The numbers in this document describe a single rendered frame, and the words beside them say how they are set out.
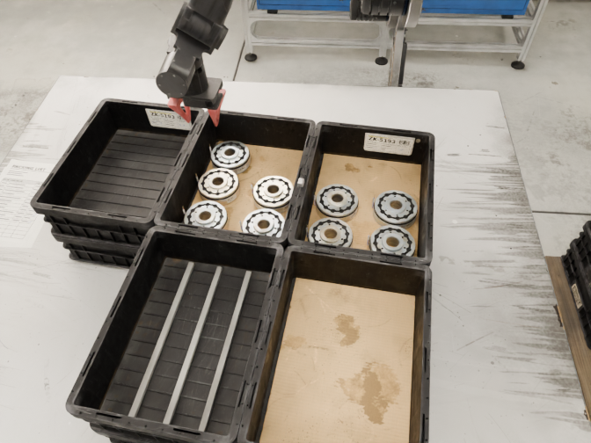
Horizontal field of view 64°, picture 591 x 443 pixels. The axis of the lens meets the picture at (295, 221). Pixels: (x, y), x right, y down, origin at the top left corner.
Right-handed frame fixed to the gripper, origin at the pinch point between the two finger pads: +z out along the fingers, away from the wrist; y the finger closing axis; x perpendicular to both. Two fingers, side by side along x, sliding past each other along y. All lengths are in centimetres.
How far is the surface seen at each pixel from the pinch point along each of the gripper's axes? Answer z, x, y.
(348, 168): 23.7, 12.6, 32.0
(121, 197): 23.5, -7.2, -24.0
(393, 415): 20, -48, 48
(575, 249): 80, 38, 117
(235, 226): 22.8, -11.4, 7.5
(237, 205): 23.1, -4.8, 6.3
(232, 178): 20.5, 1.2, 3.6
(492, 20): 85, 191, 95
